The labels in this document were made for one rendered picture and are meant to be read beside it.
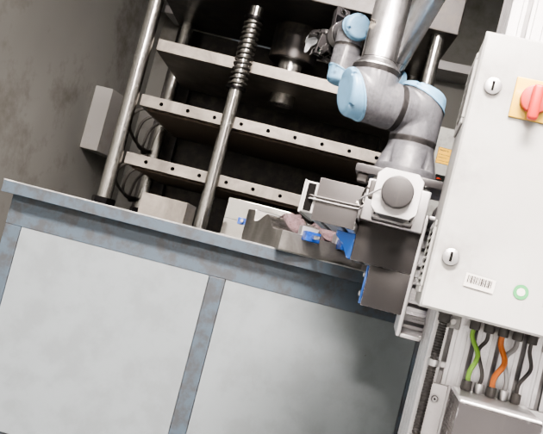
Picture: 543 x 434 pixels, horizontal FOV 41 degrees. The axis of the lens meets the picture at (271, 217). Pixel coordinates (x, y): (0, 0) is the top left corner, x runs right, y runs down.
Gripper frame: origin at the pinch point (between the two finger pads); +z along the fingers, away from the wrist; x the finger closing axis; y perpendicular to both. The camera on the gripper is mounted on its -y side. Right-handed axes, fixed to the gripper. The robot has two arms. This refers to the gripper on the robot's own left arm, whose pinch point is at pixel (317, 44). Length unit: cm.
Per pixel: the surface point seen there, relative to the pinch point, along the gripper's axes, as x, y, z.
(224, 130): -5, 25, 73
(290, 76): 12, -8, 74
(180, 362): -4, 107, -5
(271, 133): 14, 18, 72
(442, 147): 80, -4, 55
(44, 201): -57, 78, 11
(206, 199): -1, 53, 74
